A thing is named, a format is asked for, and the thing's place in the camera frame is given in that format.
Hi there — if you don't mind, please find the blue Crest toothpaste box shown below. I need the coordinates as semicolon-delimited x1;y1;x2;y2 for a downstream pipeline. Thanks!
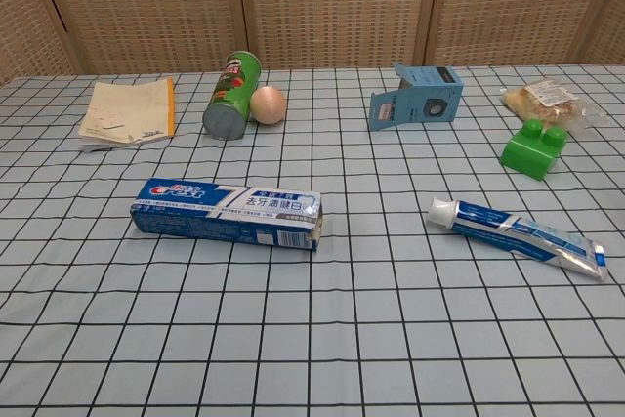
129;177;325;253

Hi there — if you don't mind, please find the blue white toothpaste tube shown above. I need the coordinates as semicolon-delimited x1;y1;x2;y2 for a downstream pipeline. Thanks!
425;195;609;284

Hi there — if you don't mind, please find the light blue carton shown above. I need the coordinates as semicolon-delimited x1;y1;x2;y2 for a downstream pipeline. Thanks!
367;61;464;133

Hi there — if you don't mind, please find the pink ball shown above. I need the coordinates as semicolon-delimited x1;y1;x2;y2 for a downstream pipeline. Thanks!
249;85;287;126

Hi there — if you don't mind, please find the green Pringles can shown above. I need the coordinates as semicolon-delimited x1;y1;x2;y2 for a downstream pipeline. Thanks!
201;49;264;141

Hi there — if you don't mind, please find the blue checked tablecloth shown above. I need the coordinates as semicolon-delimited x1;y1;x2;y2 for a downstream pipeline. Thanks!
0;63;625;417

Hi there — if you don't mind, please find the woven wooden screen panel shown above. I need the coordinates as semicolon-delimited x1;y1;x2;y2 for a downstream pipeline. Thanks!
568;0;625;65
233;0;443;70
31;0;248;75
0;0;79;87
414;0;617;67

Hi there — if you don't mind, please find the beige booklet with yellow edge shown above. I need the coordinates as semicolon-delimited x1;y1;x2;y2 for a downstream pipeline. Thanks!
78;76;178;153

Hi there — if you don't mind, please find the green toy building block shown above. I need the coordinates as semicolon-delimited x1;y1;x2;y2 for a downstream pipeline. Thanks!
499;118;569;182

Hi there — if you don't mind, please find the bread in clear plastic bag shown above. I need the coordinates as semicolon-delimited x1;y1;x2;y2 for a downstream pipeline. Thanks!
501;77;611;135

